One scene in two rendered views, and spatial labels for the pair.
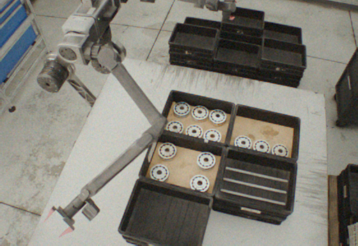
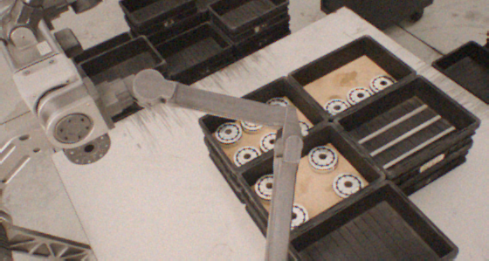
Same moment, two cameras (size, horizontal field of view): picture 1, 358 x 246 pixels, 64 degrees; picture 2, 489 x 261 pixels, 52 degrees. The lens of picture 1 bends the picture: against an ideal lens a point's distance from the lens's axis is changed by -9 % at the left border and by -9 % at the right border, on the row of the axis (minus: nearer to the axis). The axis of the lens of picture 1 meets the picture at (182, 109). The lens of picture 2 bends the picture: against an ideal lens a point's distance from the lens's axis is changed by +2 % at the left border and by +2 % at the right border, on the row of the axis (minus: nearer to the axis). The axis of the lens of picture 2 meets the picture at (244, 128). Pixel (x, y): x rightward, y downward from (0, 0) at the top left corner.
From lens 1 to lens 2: 0.72 m
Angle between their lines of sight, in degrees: 24
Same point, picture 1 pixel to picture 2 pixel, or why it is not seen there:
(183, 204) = (358, 225)
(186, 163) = (306, 182)
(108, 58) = (155, 84)
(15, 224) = not seen: outside the picture
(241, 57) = (196, 52)
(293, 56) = (257, 4)
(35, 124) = not seen: outside the picture
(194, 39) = (121, 72)
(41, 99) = not seen: outside the picture
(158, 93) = (166, 151)
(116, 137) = (172, 245)
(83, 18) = (47, 63)
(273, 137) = (356, 78)
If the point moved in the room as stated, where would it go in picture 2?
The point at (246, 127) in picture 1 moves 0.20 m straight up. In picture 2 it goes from (317, 93) to (317, 57)
